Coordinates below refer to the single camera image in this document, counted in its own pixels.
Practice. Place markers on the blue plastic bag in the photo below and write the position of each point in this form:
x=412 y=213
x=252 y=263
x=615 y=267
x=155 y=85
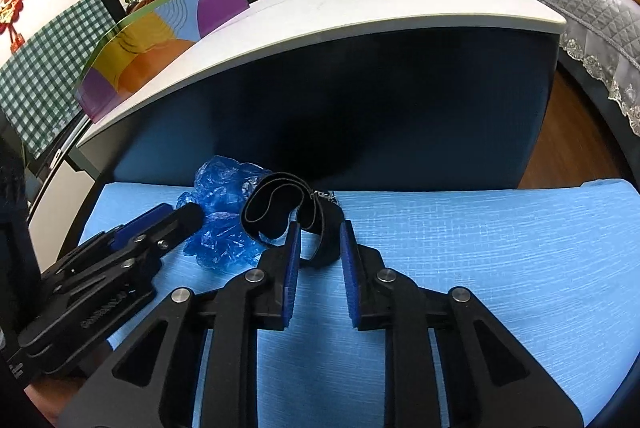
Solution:
x=225 y=188

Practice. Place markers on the blue foam mat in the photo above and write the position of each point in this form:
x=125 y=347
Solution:
x=475 y=233

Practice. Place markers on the white-topped coffee table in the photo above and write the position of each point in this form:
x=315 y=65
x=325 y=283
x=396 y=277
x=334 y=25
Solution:
x=350 y=22

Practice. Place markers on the red knot wall ornament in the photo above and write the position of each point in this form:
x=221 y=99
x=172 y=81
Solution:
x=12 y=0

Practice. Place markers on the black television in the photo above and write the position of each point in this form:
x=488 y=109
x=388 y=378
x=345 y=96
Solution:
x=112 y=0

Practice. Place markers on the green checked cloth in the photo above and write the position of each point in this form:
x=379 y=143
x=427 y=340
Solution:
x=45 y=72

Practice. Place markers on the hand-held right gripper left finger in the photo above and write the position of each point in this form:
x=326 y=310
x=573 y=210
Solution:
x=291 y=278

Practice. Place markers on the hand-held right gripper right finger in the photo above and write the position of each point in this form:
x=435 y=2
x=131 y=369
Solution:
x=350 y=278

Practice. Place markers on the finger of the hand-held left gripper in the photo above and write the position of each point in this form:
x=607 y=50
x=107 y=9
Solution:
x=185 y=218
x=145 y=219

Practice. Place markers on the colourful tin box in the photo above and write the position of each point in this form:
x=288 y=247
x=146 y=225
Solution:
x=150 y=37

